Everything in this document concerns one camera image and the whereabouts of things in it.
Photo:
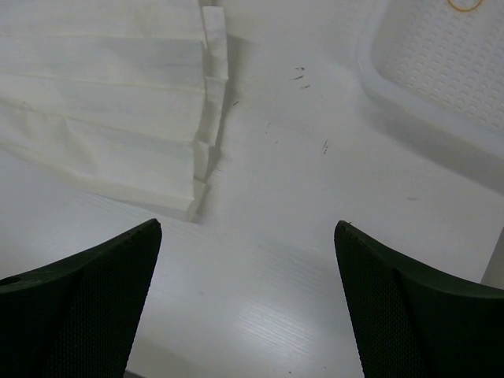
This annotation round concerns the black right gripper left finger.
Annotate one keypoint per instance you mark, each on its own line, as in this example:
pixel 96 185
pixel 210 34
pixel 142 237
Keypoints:
pixel 78 317

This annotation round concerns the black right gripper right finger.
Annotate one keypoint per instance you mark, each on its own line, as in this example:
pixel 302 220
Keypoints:
pixel 411 320

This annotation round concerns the white pleated skirt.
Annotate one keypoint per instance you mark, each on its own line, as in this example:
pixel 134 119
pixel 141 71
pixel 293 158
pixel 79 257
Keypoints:
pixel 119 98

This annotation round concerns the white perforated plastic basket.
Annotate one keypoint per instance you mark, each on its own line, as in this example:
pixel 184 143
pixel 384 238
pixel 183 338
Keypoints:
pixel 437 75

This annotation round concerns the orange rubber band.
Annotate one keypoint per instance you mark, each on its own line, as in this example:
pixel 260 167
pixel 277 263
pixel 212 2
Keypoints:
pixel 464 6

